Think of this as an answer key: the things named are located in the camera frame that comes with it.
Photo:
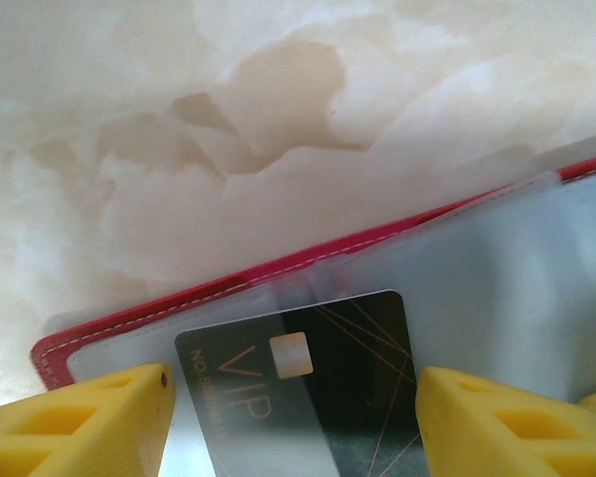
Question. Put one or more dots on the black VIP credit card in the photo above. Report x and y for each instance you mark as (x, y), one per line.
(338, 358)

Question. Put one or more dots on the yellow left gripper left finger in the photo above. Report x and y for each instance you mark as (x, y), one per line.
(69, 427)

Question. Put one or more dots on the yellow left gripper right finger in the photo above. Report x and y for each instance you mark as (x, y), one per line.
(516, 437)

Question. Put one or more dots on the red leather card holder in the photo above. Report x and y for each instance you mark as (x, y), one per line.
(501, 308)

